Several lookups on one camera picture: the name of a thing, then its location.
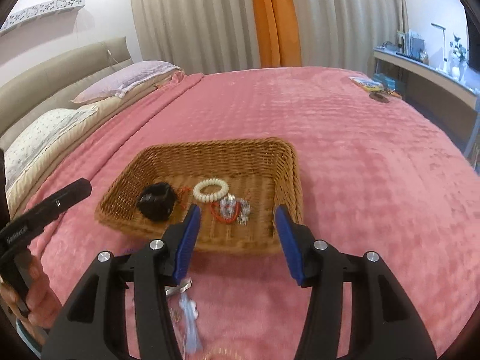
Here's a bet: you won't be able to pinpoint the white floral pillow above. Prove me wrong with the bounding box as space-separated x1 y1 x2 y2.
5 105 98 190

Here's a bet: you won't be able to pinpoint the cream spiral hair tie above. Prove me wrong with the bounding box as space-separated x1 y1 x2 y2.
192 178 230 203

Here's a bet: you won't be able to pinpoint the books on desk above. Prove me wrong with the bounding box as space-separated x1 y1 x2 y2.
396 30 428 63

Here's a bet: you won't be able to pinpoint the left hand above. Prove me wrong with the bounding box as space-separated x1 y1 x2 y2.
1 256 62 346

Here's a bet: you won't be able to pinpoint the small items on bed edge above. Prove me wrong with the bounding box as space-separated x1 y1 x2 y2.
349 76 402 103

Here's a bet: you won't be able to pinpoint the light blue hair clip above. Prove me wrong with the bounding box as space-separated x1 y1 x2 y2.
179 292 203 354

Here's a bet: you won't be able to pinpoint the beige curtain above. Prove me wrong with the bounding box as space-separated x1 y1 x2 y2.
131 0 408 73

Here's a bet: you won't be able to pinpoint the beige padded headboard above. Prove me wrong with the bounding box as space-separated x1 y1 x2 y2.
1 37 133 150

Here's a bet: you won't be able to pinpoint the orange curtain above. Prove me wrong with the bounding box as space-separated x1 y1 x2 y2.
252 0 302 68

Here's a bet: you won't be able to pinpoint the beige folded quilt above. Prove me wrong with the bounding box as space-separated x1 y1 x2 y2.
6 70 185 217

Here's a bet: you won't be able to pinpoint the vase with flowers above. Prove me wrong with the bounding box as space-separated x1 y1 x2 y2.
449 34 468 82

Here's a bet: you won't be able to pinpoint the grey long desk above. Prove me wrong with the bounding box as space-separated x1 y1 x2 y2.
373 47 479 146

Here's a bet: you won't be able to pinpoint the silver metal hair clip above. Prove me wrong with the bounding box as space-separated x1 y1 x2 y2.
165 278 192 297

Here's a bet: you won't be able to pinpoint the lilac pillow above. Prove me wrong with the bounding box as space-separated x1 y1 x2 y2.
72 60 181 104

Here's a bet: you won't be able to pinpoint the white wall shelf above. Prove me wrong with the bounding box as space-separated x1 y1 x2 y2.
0 0 86 36

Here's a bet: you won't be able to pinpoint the brown wicker basket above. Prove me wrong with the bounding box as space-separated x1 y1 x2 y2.
93 136 305 256

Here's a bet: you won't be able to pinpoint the white desk lamp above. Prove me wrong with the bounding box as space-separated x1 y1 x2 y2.
431 23 448 73

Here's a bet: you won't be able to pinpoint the pink plush blanket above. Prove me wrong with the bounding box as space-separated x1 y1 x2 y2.
27 67 479 359

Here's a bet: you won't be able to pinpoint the red cord charm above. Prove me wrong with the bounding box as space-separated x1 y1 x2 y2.
175 186 242 224

